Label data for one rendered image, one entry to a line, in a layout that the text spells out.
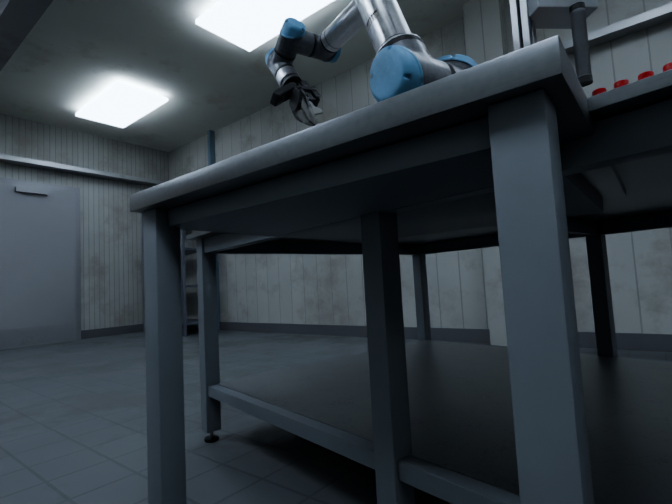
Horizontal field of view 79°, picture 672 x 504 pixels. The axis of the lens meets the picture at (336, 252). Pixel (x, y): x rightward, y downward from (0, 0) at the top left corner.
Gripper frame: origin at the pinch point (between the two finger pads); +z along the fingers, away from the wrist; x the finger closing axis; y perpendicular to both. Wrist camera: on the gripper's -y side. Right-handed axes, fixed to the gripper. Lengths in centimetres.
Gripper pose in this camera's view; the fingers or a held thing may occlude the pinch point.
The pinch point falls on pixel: (310, 122)
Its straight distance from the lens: 135.5
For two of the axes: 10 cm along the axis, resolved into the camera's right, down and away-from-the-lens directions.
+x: -3.9, 5.9, 7.1
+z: 4.5, 7.9, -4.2
